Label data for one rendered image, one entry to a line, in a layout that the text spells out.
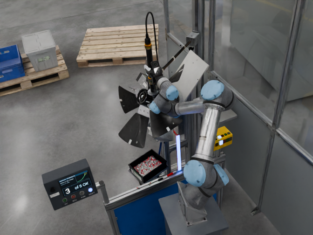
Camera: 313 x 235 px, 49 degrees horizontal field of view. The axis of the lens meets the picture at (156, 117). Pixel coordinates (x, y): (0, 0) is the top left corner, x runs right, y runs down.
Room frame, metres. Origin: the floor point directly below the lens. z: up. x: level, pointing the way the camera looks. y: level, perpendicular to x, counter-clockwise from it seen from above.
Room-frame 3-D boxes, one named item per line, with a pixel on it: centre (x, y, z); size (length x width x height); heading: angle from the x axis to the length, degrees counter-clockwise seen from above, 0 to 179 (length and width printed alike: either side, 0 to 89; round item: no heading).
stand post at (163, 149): (2.04, -0.04, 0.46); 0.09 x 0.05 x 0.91; 21
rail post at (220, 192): (1.66, -0.43, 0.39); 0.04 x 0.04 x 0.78; 21
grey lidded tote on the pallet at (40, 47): (4.52, 1.56, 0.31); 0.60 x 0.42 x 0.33; 19
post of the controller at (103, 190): (1.35, 0.37, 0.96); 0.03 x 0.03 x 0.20; 21
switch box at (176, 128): (2.21, -0.23, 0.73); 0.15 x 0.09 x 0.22; 111
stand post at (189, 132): (2.12, -0.26, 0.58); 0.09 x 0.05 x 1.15; 21
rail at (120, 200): (1.50, -0.03, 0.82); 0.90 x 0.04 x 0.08; 111
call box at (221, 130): (1.64, -0.40, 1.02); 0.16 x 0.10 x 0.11; 111
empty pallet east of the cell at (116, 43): (4.92, 0.45, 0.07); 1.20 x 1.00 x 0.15; 86
